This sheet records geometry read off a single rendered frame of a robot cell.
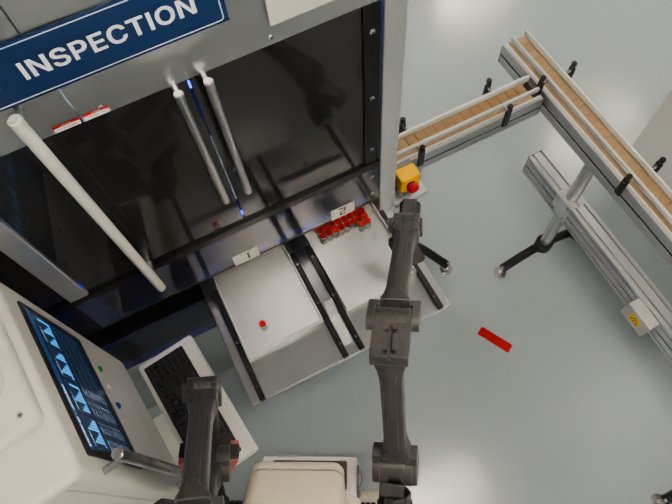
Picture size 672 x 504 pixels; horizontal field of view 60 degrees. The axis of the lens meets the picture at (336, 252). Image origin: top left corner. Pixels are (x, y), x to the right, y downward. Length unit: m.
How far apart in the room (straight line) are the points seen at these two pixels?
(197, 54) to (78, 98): 0.23
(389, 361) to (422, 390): 1.60
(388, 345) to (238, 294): 0.90
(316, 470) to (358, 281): 0.76
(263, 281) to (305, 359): 0.30
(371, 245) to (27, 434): 1.18
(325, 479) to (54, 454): 0.54
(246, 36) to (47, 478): 0.90
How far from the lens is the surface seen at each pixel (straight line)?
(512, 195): 3.19
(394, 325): 1.17
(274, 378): 1.86
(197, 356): 2.01
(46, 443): 1.28
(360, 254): 1.97
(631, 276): 2.51
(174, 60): 1.18
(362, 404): 2.72
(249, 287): 1.97
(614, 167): 2.24
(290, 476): 1.35
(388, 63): 1.46
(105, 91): 1.19
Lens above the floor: 2.67
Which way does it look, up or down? 65 degrees down
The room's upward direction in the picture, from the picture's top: 7 degrees counter-clockwise
